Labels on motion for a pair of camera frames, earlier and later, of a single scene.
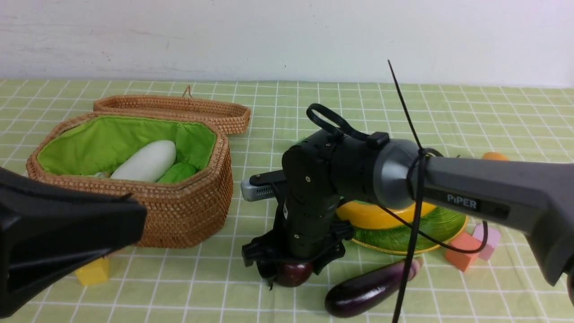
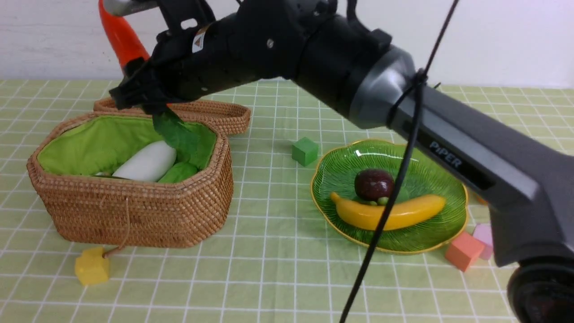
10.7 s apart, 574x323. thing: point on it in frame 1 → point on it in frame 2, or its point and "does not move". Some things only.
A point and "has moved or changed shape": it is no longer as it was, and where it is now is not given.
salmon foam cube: (464, 241) does not move
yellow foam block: (95, 273) does not move
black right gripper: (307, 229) → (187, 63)
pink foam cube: (493, 240) does not move
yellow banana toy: (367, 215) does not move
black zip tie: (417, 170) → (419, 79)
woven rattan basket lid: (234, 116) does not move
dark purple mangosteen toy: (293, 274) has moved or changed shape
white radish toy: (151, 163) does not move
